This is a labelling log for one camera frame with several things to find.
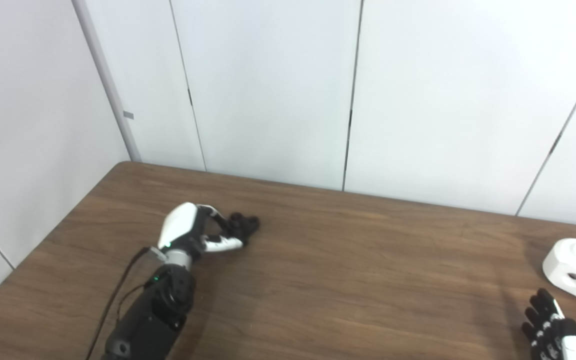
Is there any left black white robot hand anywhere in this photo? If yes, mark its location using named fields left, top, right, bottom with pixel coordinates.
left=157, top=202, right=245, bottom=258

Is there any round white piece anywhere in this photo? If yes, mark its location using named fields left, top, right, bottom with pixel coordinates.
left=542, top=238, right=576, bottom=300

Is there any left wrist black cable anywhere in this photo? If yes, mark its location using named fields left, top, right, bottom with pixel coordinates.
left=85, top=246, right=166, bottom=360

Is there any grey wall corner post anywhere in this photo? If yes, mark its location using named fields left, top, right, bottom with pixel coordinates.
left=71, top=0, right=142, bottom=162

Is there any black flanged holder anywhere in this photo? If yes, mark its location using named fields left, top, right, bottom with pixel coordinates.
left=225, top=212, right=261, bottom=247

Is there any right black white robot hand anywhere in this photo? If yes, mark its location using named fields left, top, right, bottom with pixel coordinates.
left=521, top=288, right=576, bottom=360

